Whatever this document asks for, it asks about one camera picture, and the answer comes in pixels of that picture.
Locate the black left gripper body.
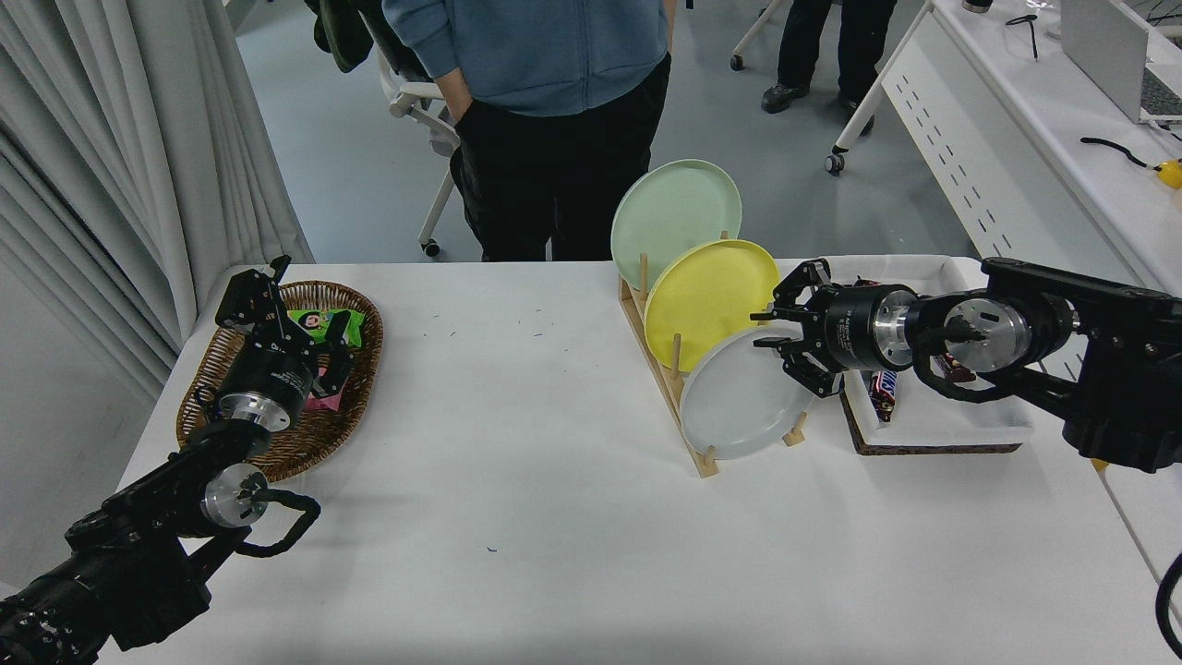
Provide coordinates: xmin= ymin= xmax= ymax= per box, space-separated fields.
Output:
xmin=220 ymin=338 xmax=320 ymax=423

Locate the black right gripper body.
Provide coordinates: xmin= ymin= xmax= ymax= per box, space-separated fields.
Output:
xmin=822 ymin=282 xmax=887 ymax=373

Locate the grey plate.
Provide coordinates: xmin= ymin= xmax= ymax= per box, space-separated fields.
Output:
xmin=678 ymin=326 xmax=819 ymax=461

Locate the yellow plate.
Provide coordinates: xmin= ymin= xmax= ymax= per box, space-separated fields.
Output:
xmin=643 ymin=239 xmax=781 ymax=374

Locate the wooden plate rack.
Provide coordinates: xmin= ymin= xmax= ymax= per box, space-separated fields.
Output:
xmin=617 ymin=231 xmax=807 ymax=478

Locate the pale green plate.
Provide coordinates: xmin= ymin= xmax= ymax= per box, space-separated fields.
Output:
xmin=609 ymin=159 xmax=742 ymax=295

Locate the green snack packet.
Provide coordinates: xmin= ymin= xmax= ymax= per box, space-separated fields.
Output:
xmin=288 ymin=308 xmax=366 ymax=349

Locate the pink snack packet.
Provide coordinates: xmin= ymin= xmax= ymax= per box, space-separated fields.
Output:
xmin=303 ymin=365 xmax=347 ymax=412

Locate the brown wicker basket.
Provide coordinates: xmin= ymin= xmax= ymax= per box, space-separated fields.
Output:
xmin=175 ymin=280 xmax=384 ymax=484

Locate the white tray with cork base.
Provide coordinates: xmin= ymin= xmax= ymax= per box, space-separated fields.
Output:
xmin=809 ymin=255 xmax=1033 ymax=455

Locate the white office chair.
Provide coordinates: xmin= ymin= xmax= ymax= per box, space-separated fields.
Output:
xmin=730 ymin=0 xmax=786 ymax=72
xmin=369 ymin=37 xmax=463 ymax=258

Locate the grey curtain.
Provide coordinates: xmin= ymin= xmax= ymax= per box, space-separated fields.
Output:
xmin=0 ymin=0 xmax=315 ymax=407

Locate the person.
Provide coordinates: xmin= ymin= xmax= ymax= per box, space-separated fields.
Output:
xmin=380 ymin=0 xmax=672 ymax=263
xmin=762 ymin=0 xmax=899 ymax=115

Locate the dark green jacket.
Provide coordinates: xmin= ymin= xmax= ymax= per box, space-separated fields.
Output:
xmin=305 ymin=0 xmax=375 ymax=74

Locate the white perforated desk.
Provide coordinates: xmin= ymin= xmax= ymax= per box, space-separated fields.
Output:
xmin=825 ymin=0 xmax=1182 ymax=449

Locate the silver laptop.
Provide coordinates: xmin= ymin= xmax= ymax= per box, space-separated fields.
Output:
xmin=1059 ymin=0 xmax=1182 ymax=126

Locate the thin black cable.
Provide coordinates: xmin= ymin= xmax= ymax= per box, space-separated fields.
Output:
xmin=1005 ymin=13 xmax=1040 ymax=61

